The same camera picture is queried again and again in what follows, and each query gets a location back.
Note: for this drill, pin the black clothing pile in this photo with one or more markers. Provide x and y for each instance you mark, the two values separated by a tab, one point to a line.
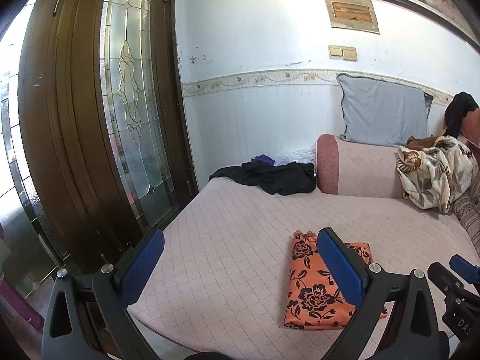
285	180

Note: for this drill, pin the striped sofa cushion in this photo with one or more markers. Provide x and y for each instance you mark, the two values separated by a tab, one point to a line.
468	216

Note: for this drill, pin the cream floral blanket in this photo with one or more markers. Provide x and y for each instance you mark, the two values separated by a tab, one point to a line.
434	177

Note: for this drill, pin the purple cloth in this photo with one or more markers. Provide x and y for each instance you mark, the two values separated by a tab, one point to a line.
264	159

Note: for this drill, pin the orange floral garment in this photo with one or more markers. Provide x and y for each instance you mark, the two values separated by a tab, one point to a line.
314	301

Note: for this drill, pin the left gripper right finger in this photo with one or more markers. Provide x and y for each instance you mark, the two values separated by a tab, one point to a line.
412	330

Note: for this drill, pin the beige wall switch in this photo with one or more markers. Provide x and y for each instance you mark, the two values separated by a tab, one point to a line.
335	52
349	53

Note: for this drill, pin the framed wall plaque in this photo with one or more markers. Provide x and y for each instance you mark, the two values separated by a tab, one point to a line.
356	15

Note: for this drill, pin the pink quilted bolster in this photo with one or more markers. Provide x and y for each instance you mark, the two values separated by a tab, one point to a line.
354	169

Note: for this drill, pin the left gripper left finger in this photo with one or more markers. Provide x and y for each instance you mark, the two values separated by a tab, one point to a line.
87	315

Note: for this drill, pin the black garment on headboard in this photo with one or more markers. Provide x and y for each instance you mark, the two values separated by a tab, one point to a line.
457	110

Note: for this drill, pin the grey pillow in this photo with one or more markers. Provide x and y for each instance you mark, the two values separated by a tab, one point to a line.
381	113

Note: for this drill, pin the brown wooden door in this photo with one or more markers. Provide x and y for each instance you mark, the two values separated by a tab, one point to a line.
102	122

